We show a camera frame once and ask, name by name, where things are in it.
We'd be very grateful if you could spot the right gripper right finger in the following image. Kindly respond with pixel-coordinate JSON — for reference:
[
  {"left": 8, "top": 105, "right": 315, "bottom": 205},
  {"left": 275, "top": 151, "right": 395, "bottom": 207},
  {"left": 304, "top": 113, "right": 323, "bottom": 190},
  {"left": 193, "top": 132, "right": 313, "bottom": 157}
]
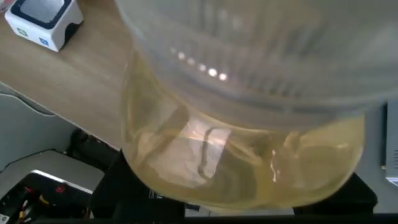
[{"left": 292, "top": 172, "right": 379, "bottom": 216}]

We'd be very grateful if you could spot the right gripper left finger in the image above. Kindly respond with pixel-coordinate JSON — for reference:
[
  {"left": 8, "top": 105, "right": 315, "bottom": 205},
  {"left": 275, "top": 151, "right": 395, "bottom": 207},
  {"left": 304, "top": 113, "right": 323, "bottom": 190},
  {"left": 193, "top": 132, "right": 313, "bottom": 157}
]
[{"left": 90, "top": 149, "right": 186, "bottom": 219}]

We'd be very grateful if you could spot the clear bottle with yellow drink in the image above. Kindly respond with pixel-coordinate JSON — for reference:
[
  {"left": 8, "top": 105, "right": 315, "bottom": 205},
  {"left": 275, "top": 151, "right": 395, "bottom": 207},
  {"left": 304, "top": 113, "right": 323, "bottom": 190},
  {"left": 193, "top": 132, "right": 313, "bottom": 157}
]
[{"left": 113, "top": 0, "right": 398, "bottom": 214}]

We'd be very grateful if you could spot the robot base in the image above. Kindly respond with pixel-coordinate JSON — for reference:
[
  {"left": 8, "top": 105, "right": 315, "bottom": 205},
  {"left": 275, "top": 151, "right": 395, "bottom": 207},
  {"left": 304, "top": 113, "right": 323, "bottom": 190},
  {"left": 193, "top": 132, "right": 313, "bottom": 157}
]
[{"left": 0, "top": 169, "right": 94, "bottom": 224}]

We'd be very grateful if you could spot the white barcode scanner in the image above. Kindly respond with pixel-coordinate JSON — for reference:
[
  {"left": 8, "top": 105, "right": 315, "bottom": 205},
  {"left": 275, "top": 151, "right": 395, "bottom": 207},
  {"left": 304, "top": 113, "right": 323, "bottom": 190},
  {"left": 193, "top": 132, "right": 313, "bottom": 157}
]
[{"left": 4, "top": 0, "right": 85, "bottom": 53}]

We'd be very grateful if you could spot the wooden counter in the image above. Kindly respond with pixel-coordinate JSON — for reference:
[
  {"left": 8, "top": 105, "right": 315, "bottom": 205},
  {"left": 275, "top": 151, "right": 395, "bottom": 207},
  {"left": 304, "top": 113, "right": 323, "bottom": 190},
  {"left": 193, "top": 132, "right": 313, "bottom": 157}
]
[{"left": 0, "top": 0, "right": 135, "bottom": 151}]

